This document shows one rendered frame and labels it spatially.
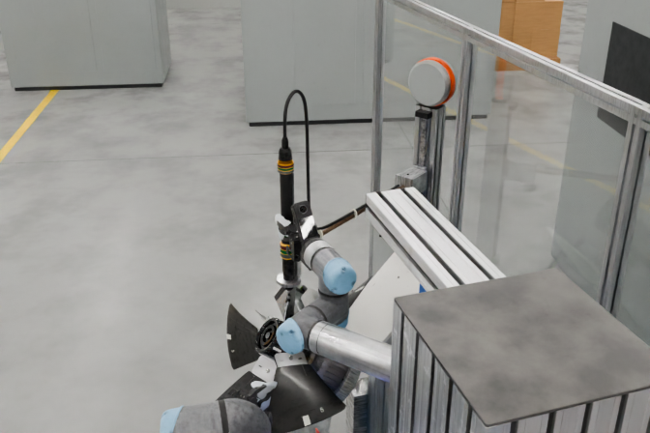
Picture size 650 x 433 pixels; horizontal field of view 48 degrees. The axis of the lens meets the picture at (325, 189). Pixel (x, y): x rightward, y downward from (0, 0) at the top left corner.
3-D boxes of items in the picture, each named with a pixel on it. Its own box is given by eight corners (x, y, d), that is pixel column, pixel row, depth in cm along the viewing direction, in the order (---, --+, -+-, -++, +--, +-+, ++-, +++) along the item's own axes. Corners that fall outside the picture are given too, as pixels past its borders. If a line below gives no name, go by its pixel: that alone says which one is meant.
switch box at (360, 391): (383, 419, 274) (385, 372, 264) (392, 436, 266) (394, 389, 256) (345, 427, 270) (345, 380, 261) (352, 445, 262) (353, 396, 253)
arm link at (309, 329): (464, 437, 141) (275, 357, 169) (488, 406, 149) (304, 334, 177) (464, 388, 136) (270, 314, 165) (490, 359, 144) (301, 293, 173)
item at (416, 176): (410, 185, 252) (412, 162, 249) (428, 190, 248) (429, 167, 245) (394, 195, 245) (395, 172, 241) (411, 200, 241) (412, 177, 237)
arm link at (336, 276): (329, 303, 170) (329, 271, 166) (310, 279, 179) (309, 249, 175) (359, 294, 173) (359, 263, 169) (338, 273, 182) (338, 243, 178)
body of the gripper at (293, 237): (283, 251, 192) (303, 273, 182) (282, 223, 189) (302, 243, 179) (310, 245, 195) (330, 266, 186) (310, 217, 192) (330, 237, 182)
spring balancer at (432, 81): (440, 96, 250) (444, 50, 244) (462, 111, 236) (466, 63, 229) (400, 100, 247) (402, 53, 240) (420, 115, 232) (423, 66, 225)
